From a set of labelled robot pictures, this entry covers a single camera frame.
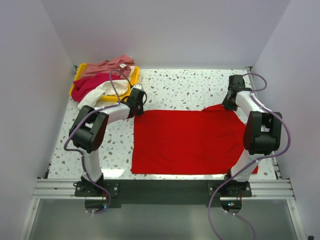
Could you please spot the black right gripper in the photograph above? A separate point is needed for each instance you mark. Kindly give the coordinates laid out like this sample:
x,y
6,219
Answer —
x,y
227,106

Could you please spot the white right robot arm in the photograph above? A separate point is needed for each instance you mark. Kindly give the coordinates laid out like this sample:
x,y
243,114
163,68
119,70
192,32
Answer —
x,y
236,173

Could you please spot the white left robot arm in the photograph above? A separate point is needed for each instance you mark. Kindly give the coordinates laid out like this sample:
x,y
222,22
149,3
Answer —
x,y
88,131

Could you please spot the red t shirt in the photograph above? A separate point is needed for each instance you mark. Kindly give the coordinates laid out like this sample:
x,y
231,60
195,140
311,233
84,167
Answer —
x,y
187,142

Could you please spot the yellow plastic tray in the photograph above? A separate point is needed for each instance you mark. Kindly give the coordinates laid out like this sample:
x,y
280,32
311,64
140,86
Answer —
x,y
134,76

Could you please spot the dusty pink t shirt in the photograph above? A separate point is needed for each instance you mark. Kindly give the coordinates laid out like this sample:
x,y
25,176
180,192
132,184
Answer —
x,y
123,63

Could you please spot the magenta t shirt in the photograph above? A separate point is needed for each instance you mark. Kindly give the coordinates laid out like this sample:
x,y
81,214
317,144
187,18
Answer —
x,y
86,85

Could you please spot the white t shirt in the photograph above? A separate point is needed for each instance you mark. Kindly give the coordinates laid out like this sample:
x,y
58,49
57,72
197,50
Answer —
x,y
105,92

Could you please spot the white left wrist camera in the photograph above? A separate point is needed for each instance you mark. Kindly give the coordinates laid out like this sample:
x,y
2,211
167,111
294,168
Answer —
x,y
137,87

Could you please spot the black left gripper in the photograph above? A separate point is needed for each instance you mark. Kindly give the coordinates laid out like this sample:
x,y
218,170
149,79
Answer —
x,y
141,111

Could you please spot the aluminium table edge rail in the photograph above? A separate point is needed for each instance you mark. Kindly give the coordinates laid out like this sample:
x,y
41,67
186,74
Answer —
x,y
263,129

